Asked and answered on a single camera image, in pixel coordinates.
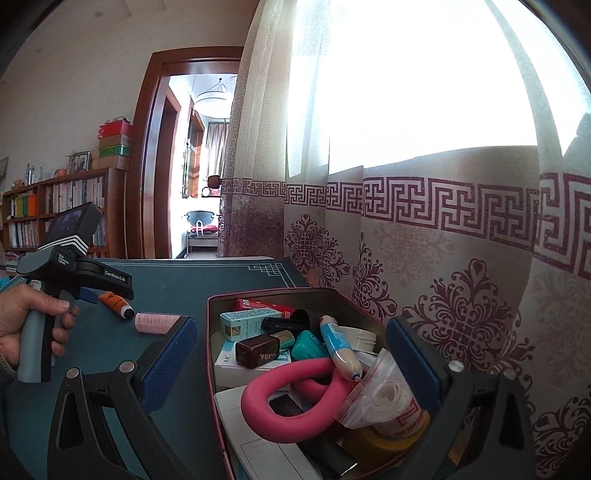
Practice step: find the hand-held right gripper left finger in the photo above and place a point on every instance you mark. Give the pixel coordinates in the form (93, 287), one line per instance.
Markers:
(171, 364)

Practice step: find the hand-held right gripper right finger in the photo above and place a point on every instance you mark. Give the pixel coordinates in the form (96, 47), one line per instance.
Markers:
(415, 364)

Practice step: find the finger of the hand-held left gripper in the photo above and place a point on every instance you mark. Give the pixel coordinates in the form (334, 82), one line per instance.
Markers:
(111, 277)

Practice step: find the orange cream tube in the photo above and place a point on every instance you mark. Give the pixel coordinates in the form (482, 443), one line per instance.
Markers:
(115, 302)

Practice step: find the white roll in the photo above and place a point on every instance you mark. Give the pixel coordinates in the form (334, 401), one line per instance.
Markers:
(383, 397)

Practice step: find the white tissue packet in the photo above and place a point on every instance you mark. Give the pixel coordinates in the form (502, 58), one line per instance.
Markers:
(231, 369)

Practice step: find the small red white blue tube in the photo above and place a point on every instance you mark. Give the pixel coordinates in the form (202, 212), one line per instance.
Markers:
(337, 344)

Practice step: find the light blue carton box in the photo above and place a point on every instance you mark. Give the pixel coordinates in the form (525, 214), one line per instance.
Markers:
(244, 323)

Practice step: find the small brown bottle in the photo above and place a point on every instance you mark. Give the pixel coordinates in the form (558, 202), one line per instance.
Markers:
(258, 350)

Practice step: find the red storage box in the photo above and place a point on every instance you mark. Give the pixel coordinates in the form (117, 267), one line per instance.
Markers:
(341, 304)

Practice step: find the teal dental floss case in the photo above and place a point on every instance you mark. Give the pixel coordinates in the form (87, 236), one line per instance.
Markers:
(309, 346)

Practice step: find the red cylindrical can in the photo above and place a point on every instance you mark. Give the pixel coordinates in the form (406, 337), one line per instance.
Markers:
(263, 305)

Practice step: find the person's left forearm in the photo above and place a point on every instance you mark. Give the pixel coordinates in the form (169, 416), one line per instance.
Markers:
(4, 369)

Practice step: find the person's left hand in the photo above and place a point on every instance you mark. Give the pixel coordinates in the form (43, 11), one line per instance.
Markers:
(14, 318)

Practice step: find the rows of books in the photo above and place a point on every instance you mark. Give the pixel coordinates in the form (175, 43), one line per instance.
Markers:
(69, 194)

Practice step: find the pink hair roller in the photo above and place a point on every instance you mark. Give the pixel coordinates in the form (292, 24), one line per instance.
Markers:
(157, 322)

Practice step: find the wooden bookshelf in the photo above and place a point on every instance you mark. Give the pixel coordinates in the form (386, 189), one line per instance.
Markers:
(116, 212)

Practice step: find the brown cardboard box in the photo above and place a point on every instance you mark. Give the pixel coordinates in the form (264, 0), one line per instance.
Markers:
(111, 162)

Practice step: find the yellow tape roll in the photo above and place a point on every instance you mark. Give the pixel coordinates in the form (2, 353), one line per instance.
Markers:
(378, 443)

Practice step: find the green gift box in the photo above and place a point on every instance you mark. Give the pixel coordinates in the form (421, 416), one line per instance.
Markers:
(114, 151)

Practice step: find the grey chair with red cushion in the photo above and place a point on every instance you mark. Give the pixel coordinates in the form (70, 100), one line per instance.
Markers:
(202, 226)

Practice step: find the red shoe box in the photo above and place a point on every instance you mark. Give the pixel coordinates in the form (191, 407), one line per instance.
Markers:
(115, 130)

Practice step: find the patterned lace curtain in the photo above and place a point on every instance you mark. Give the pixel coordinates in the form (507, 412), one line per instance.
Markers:
(415, 254)

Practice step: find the black flat device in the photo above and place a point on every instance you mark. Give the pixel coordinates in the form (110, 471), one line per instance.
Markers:
(284, 406)

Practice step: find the plain beige curtain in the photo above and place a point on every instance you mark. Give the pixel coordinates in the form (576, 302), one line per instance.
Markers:
(217, 157)

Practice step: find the round ceiling lamp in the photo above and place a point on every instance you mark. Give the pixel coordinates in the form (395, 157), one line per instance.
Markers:
(213, 99)

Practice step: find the photo frame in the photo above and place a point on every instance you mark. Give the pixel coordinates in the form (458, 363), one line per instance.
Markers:
(79, 162)

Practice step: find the framed wall picture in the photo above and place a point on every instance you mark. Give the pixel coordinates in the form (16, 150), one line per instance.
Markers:
(3, 167)

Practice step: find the wooden door frame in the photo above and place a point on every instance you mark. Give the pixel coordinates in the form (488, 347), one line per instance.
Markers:
(147, 161)

